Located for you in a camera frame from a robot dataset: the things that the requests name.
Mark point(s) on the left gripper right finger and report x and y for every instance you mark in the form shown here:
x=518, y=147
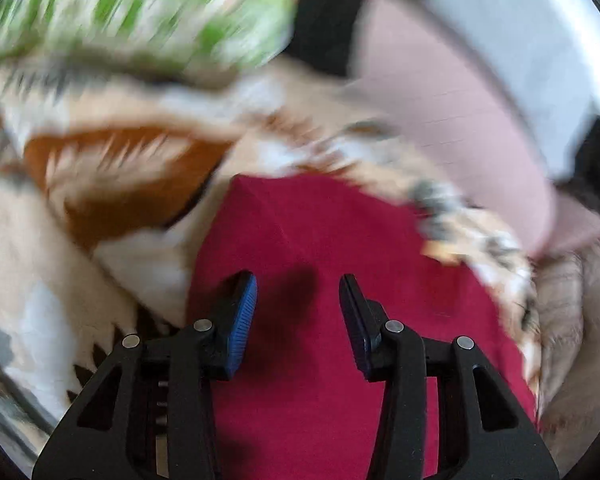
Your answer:
x=484, y=432

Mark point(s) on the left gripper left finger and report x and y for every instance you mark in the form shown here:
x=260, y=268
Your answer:
x=150, y=387

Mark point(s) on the dark red sweater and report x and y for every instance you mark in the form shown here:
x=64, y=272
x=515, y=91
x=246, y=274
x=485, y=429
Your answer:
x=298, y=408

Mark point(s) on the striped beige quilt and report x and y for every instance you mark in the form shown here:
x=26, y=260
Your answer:
x=568, y=305

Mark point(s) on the leaf pattern beige blanket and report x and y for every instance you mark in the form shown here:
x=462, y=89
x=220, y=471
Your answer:
x=109, y=184

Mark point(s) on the dark furry cloth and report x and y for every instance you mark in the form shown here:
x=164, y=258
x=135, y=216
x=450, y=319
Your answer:
x=584, y=184

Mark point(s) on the pink bolster cushion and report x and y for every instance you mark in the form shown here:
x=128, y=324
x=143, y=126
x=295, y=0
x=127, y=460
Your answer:
x=437, y=98

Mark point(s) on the green white patterned pillow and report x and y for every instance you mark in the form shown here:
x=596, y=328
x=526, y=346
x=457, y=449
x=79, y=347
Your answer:
x=207, y=42

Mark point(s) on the light grey pillow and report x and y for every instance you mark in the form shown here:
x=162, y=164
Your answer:
x=532, y=52

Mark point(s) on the black garment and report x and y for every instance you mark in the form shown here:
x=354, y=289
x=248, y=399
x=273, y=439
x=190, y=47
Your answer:
x=323, y=35

